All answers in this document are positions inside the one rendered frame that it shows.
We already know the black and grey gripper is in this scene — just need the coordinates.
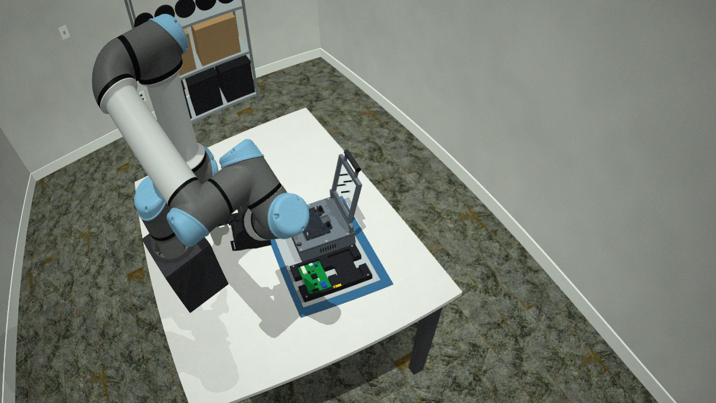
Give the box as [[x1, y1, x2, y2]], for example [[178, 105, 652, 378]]
[[210, 210, 271, 251]]

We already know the green circuit board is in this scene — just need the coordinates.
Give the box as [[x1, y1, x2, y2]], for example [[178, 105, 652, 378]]
[[298, 261, 331, 294]]

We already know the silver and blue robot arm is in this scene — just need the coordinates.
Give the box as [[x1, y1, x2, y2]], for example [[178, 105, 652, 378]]
[[92, 14, 309, 263]]

